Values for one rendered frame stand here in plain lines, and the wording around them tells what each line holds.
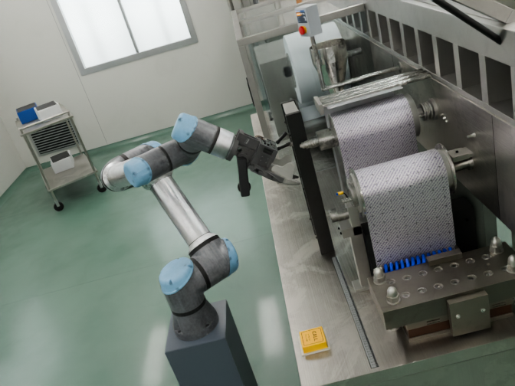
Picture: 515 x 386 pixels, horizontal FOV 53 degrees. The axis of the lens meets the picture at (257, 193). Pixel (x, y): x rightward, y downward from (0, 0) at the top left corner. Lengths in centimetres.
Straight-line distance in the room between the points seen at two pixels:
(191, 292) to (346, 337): 48
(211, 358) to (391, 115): 94
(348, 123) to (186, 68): 545
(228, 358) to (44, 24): 596
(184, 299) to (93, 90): 575
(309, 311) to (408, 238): 39
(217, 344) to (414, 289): 63
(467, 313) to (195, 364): 84
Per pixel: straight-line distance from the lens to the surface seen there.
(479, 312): 149
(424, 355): 148
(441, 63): 166
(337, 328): 159
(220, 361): 175
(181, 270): 163
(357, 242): 161
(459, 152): 155
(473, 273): 151
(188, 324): 170
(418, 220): 153
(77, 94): 728
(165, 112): 714
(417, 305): 143
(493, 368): 157
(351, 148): 164
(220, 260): 168
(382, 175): 146
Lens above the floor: 195
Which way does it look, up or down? 25 degrees down
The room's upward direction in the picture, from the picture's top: 17 degrees counter-clockwise
